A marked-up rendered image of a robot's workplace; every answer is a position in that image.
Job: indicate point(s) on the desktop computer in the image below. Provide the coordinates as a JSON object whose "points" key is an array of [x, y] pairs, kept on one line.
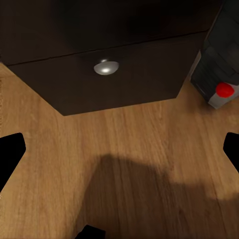
{"points": [[215, 71]]}

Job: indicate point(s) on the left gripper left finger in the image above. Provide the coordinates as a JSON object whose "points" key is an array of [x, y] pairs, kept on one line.
{"points": [[12, 149]]}

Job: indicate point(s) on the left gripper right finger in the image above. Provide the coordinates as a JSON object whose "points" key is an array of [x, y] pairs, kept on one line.
{"points": [[231, 148]]}

